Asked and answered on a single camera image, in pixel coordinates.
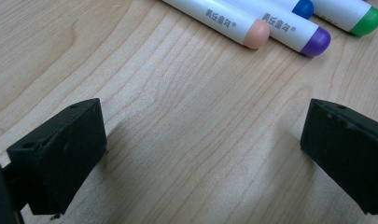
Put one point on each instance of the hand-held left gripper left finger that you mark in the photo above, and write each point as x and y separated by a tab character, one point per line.
59	161

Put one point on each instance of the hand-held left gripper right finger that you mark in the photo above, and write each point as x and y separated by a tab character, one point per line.
348	155

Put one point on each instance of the light green marker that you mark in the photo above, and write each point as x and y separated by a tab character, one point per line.
368	21

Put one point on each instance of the purple marker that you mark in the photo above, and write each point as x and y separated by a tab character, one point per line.
289	29

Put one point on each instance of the blue marker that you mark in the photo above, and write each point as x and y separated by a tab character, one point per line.
304	8

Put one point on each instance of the peach marker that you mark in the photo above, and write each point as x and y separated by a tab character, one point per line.
227	21

